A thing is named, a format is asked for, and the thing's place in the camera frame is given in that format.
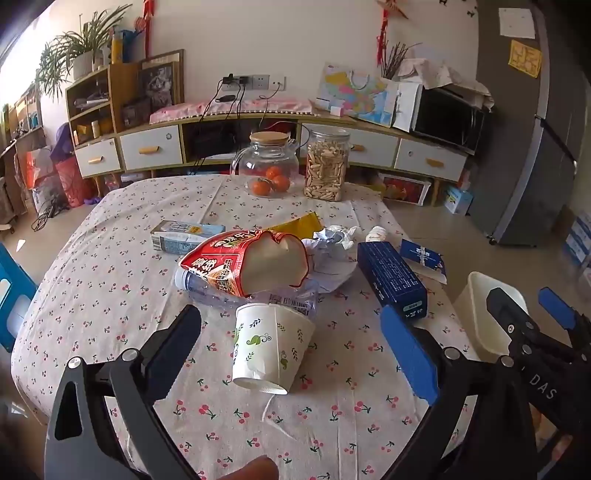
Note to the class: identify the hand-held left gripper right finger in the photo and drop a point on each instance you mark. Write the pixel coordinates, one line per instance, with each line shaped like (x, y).
(408, 350)

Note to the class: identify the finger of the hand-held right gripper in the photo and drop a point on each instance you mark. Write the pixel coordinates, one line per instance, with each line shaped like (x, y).
(556, 301)
(505, 314)

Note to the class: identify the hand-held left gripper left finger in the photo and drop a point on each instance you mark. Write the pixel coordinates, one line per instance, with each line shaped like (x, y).
(171, 355)

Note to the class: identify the cream plastic bin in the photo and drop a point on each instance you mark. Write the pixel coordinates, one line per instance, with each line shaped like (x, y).
(475, 318)

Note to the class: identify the white leaf print paper cup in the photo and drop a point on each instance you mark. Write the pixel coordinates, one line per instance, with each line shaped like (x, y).
(263, 341)

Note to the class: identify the red instant noodle bowl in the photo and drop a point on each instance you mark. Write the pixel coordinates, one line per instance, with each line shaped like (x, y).
(217, 263)

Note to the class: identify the person's left hand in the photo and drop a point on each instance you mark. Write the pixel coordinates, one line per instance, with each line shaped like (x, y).
(254, 468)

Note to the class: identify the crushed clear plastic bottle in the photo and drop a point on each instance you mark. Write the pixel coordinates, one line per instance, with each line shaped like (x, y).
(198, 290)

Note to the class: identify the long dark blue box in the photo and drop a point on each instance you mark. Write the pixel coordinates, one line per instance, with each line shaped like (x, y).
(388, 272)

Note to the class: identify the small blue white packet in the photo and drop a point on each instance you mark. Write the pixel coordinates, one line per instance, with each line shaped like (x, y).
(422, 258)

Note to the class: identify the cherry print tablecloth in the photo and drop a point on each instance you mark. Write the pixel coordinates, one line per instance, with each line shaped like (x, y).
(115, 277)

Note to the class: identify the pale blue milk carton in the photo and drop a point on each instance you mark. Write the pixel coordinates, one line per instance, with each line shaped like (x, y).
(180, 235)

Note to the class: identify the crumpled white tissue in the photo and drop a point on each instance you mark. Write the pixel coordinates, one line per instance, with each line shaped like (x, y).
(376, 234)

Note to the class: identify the crumpled white paper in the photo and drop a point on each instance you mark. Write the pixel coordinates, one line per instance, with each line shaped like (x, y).
(328, 258)

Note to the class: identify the blue white carton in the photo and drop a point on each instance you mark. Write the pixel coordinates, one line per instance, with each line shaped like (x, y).
(457, 198)

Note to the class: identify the red fruit print carton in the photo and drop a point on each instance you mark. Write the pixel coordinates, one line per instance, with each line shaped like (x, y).
(404, 187)

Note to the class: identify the grey refrigerator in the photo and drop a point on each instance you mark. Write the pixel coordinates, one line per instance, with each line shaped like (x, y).
(531, 138)

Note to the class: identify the blue plastic stool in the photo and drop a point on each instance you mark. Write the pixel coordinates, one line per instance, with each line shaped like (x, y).
(14, 295)

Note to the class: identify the yellow banana peel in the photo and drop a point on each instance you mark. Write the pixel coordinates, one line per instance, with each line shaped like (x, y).
(295, 226)

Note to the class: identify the orange tangerine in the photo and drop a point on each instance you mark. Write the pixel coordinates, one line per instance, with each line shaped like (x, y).
(280, 183)
(273, 172)
(259, 186)

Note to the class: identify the clear jar of seeds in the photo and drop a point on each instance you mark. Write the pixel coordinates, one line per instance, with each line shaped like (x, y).
(325, 170)

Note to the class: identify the red shopping bag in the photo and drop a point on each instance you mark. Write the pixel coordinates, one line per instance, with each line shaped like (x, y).
(71, 180)

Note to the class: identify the black microwave oven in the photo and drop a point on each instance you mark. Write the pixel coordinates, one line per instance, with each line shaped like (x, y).
(448, 120)

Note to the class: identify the glass teapot with wooden lid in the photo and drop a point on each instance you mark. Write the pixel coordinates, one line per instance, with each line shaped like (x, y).
(258, 157)

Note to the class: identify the orange white plastic bag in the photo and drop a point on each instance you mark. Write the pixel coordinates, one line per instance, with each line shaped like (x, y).
(37, 170)

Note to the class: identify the white paper bag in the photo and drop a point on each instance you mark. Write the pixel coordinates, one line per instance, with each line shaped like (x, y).
(406, 106)

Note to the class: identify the purple bag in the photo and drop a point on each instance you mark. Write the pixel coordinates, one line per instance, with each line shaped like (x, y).
(62, 143)

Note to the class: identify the yellow paper note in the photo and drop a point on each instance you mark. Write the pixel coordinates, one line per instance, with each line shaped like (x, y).
(525, 57)

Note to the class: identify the beige patterned cover cloth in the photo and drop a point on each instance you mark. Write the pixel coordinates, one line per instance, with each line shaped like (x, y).
(443, 74)

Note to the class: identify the small white box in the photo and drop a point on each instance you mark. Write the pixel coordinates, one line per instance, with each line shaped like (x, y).
(336, 110)

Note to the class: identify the map print paper bag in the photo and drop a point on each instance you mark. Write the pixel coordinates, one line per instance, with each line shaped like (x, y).
(369, 101)

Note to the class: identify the long wooden sideboard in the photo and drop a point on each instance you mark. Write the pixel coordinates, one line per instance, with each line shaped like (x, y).
(286, 121)

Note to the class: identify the pink cloth runner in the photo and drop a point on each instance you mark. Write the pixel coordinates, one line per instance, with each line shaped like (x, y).
(258, 106)

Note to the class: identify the dark framed picture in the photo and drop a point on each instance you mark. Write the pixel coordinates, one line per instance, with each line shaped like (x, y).
(159, 85)

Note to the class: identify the bundle of dry twigs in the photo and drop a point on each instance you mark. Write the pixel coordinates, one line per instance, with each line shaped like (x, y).
(397, 60)

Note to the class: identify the wooden shelf unit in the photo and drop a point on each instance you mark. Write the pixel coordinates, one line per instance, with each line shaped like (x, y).
(124, 83)

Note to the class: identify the white paper note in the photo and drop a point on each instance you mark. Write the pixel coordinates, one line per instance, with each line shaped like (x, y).
(517, 22)

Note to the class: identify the red hanging knot ornament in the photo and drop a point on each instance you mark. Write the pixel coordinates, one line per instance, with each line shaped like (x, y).
(382, 41)
(147, 23)

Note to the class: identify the green potted plant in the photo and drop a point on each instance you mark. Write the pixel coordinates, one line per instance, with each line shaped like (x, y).
(83, 50)

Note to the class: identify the white wall outlet strip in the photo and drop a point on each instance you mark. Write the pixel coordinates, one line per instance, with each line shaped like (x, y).
(261, 82)

